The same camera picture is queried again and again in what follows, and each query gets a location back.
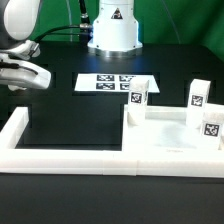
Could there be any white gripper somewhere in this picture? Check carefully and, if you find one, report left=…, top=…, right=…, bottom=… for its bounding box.
left=0, top=40, right=51, bottom=91

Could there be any white square tabletop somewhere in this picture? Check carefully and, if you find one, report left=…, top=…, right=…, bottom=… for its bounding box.
left=122, top=105, right=224, bottom=153

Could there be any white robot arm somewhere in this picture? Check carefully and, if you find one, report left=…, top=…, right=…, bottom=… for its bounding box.
left=0, top=0, right=142, bottom=91

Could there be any white U-shaped fence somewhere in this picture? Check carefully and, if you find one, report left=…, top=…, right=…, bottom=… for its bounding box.
left=0, top=107, right=224, bottom=178

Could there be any white marker sheet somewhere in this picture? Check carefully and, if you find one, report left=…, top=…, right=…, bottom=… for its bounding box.
left=73, top=73, right=160, bottom=94

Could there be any grey thin cable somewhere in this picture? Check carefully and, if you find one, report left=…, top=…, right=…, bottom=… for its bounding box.
left=65, top=0, right=74, bottom=42

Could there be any black cable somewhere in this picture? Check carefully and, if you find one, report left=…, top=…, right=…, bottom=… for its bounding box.
left=34, top=0, right=93, bottom=42

